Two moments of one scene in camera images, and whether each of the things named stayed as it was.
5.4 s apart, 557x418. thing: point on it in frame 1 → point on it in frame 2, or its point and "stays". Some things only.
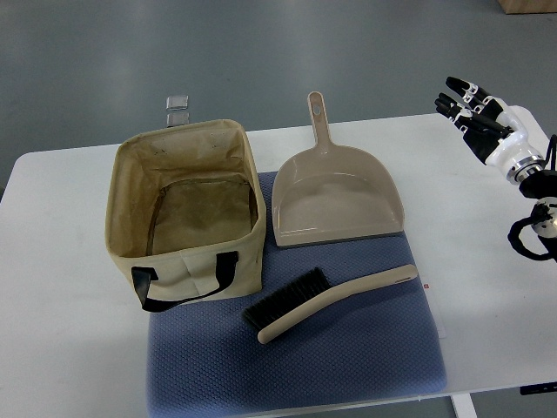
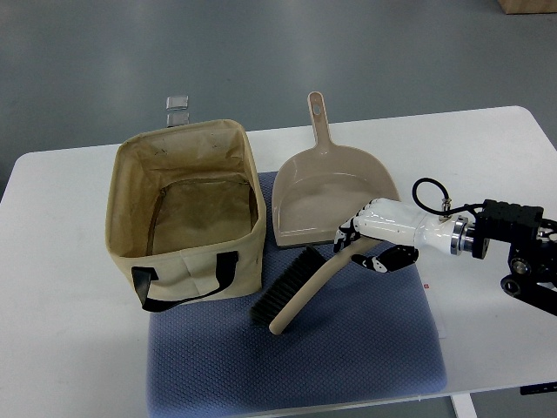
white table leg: x=464 y=405 stays
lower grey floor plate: x=177 y=118 stays
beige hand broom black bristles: x=312 y=291 → x=298 y=281
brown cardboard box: x=528 y=6 stays
